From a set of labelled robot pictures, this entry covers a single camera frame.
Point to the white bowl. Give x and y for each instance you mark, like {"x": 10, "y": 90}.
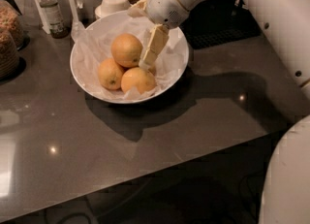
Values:
{"x": 97, "y": 34}

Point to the upper cereal glass jar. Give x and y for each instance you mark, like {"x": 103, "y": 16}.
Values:
{"x": 9, "y": 20}

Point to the glass bottle black cap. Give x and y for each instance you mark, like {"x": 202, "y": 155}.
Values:
{"x": 54, "y": 19}

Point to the back orange in bowl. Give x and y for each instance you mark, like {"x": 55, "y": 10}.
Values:
{"x": 153, "y": 70}

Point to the white tissue paper liner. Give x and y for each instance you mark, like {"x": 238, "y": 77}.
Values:
{"x": 93, "y": 47}

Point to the black rubber mat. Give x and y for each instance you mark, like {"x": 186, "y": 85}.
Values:
{"x": 216, "y": 22}

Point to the white upturned cup on saucer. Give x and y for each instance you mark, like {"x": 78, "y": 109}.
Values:
{"x": 108, "y": 7}

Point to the cereal glass jar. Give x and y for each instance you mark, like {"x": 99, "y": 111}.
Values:
{"x": 9, "y": 58}
{"x": 9, "y": 20}

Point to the orange in bowl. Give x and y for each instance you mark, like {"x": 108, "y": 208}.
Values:
{"x": 110, "y": 74}
{"x": 153, "y": 70}
{"x": 136, "y": 77}

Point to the front orange in bowl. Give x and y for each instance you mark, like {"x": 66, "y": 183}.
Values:
{"x": 136, "y": 77}

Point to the lower cereal glass jar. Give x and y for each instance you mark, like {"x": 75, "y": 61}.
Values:
{"x": 9, "y": 58}

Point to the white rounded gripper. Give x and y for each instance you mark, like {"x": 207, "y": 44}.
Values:
{"x": 164, "y": 6}

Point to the large top orange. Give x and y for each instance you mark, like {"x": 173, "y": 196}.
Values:
{"x": 126, "y": 50}

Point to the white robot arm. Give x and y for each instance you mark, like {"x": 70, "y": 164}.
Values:
{"x": 285, "y": 25}

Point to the left orange in bowl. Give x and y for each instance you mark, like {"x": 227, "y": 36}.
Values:
{"x": 110, "y": 74}

